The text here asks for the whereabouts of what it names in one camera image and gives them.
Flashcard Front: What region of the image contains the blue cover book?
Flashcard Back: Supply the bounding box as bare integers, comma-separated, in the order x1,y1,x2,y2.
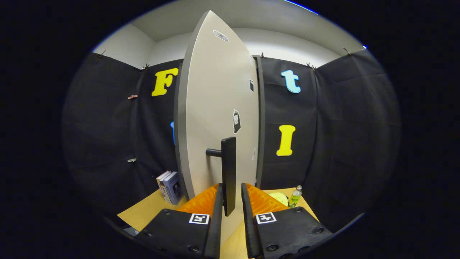
164,172,183,205

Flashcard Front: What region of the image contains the black door handle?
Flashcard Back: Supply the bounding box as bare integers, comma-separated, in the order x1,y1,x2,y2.
206,137,237,217

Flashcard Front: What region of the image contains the grey shoe cabinet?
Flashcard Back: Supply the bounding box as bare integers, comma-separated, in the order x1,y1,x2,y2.
253,56,266,190

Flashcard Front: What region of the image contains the beige shoe cabinet door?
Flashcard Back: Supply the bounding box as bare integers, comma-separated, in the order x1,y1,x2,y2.
174,10,260,249

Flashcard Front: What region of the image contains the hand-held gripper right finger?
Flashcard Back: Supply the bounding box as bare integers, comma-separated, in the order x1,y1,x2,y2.
241,182,333,259

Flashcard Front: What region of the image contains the pale yellow round object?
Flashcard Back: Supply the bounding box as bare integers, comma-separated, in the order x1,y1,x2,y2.
269,192,289,207

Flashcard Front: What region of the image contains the black backdrop cloth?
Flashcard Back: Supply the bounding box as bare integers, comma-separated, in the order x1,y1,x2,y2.
62,49,401,232

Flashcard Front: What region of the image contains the green drink bottle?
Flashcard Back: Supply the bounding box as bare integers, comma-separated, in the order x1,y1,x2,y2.
288,185,302,208

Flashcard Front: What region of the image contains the dark spine book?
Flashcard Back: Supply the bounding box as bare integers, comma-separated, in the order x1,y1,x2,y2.
159,171,173,202

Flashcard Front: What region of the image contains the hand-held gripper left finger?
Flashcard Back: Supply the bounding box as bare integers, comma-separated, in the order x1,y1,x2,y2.
137,183,224,259

